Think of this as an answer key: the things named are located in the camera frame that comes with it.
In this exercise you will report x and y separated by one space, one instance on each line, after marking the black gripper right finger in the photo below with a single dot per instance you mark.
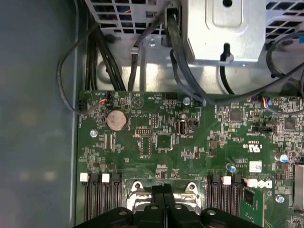
190 218

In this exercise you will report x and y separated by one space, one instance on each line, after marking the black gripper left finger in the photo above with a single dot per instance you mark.
142 218

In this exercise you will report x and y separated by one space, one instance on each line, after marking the metal socket cover frame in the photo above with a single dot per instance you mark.
184 197

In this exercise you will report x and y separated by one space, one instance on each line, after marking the CPU socket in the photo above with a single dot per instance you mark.
133 190

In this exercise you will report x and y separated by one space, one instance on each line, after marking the green RAM stick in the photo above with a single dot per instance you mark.
253 204

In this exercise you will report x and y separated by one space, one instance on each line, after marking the green motherboard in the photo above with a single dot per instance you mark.
202 147

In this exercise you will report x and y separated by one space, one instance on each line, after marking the silver coin cell battery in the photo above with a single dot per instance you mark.
116 120

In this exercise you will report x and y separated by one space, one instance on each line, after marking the silver finned heat sink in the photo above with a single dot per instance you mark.
299 185

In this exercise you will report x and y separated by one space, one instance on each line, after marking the black and silver PC case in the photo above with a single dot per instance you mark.
35 118

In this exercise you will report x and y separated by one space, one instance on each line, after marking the silver perforated disk bay cage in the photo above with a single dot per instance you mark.
225 35

